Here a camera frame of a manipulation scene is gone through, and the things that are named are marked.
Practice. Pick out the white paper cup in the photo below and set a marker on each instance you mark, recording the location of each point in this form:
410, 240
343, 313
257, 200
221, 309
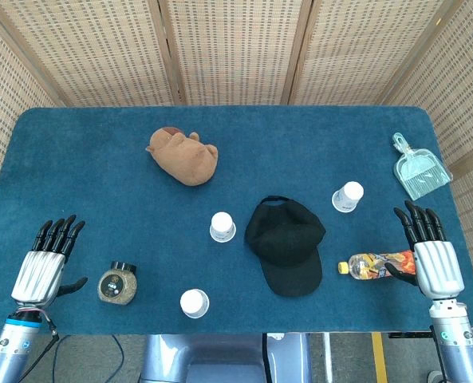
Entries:
222, 225
194, 303
348, 195

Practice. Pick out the seed jar with black lid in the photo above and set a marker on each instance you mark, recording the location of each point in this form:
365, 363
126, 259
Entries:
117, 284

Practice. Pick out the woven bamboo screen panel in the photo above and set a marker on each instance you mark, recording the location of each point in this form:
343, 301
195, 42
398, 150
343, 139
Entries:
359, 52
467, 99
5, 99
236, 52
100, 52

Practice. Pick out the blue carpet table cover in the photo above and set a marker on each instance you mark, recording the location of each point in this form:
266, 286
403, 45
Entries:
100, 191

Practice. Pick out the orange-label plastic bottle yellow cap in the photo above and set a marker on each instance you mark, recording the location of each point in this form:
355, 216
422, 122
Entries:
367, 265

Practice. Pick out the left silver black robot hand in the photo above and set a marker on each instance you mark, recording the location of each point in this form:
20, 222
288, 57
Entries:
36, 275

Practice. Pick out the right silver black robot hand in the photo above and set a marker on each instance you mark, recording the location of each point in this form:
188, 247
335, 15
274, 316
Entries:
439, 267

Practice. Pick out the silver-blue robot torso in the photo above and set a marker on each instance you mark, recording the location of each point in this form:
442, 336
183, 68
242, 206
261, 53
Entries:
220, 359

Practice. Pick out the brown plush toy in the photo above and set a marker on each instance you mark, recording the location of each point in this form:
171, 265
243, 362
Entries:
186, 159

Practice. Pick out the black baseball cap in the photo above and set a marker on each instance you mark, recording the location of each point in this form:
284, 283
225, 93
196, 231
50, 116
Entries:
286, 247

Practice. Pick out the light green plastic dustpan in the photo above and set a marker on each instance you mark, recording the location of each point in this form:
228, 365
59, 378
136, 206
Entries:
421, 171

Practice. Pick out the white table leg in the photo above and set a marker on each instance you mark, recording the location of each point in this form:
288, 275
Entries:
328, 359

